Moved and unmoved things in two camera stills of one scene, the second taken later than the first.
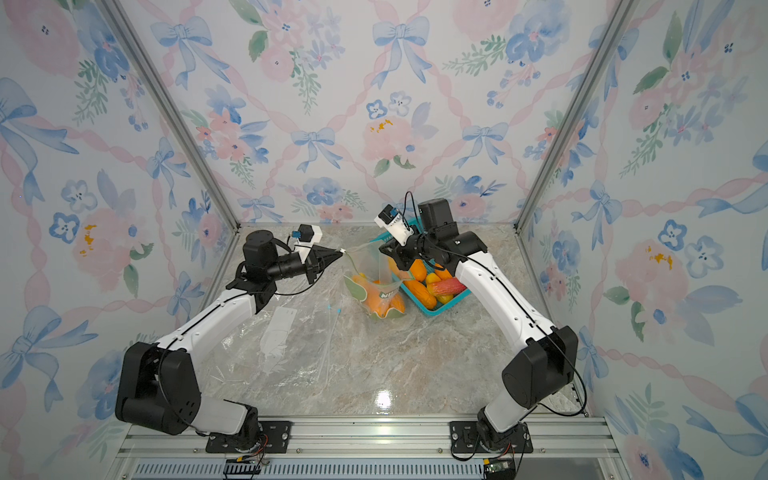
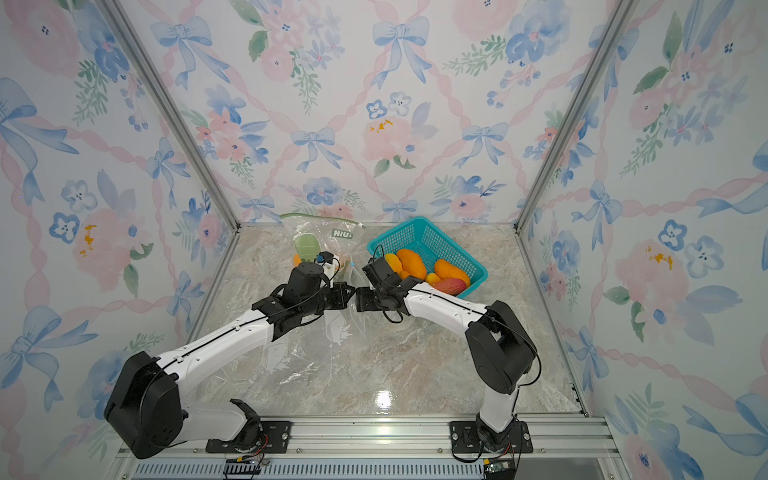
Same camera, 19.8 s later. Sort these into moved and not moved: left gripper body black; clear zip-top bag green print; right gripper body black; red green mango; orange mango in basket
Moved: clear zip-top bag green print; left gripper body black; right gripper body black
Not moved: red green mango; orange mango in basket
